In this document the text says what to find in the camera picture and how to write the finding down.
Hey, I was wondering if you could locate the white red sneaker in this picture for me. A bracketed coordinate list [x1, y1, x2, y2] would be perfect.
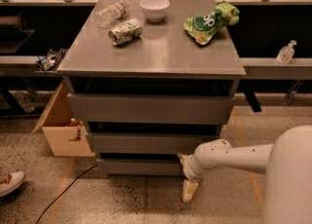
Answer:
[0, 171, 25, 197]

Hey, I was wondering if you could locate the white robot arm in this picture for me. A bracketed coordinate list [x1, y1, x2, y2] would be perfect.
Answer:
[178, 125, 312, 224]

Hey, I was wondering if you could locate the grey metal shelf rack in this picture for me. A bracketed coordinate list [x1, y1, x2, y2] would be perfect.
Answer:
[0, 0, 312, 119]

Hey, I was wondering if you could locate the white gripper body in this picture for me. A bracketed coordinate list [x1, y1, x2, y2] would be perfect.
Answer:
[182, 155, 205, 181]

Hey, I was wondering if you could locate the crushed green white can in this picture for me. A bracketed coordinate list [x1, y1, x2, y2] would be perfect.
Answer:
[108, 19, 142, 46]

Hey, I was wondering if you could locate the cardboard box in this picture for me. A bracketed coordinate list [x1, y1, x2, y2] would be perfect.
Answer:
[31, 82, 95, 157]

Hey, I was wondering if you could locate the green chip bag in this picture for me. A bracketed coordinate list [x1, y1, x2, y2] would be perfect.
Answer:
[183, 1, 240, 46]

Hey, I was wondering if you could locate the grey bottom drawer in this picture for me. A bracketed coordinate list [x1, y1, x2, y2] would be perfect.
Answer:
[97, 159, 180, 176]

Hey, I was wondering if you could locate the black floor cable left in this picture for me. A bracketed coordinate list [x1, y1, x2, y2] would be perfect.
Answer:
[34, 164, 99, 224]

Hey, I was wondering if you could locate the clear hand sanitizer bottle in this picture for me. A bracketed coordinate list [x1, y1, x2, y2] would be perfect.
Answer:
[276, 40, 296, 64]

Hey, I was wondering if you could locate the grey drawer cabinet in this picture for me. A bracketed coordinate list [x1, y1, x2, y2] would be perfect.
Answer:
[58, 0, 245, 164]

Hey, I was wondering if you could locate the white bowl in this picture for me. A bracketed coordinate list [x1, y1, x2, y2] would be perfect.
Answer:
[139, 0, 171, 22]

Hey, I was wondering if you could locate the grey drawer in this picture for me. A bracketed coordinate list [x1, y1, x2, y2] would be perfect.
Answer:
[86, 132, 218, 154]
[97, 159, 180, 176]
[67, 93, 234, 125]

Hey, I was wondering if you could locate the clear plastic water bottle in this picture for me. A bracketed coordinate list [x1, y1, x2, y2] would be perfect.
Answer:
[94, 0, 130, 27]

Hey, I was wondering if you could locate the grey middle drawer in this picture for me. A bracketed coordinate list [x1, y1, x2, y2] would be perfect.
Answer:
[86, 132, 218, 154]

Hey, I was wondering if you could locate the grey top drawer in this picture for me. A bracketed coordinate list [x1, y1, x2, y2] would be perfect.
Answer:
[67, 93, 234, 125]

